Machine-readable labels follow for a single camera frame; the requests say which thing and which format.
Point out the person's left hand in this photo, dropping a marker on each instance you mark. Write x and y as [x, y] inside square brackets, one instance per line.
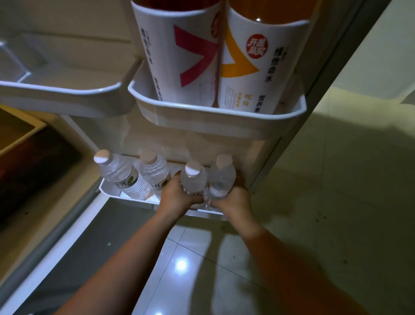
[173, 201]

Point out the person's right hand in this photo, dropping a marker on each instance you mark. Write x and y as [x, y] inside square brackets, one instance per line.
[236, 204]

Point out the clear water bottle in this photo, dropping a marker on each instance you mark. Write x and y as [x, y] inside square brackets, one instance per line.
[193, 181]
[155, 168]
[222, 178]
[120, 172]

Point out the silver refrigerator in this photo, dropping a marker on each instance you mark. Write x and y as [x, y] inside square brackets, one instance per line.
[210, 126]

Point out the orange drink bottle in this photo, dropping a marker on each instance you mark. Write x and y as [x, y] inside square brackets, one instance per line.
[259, 65]

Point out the red drink bottle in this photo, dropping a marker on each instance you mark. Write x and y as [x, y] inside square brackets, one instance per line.
[181, 48]

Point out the person's right forearm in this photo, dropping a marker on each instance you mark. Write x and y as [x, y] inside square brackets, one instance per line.
[285, 272]

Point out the person's left forearm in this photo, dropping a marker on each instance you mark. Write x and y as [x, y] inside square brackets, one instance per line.
[129, 266]

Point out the white curtain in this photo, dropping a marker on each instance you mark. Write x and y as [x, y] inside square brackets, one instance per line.
[382, 48]

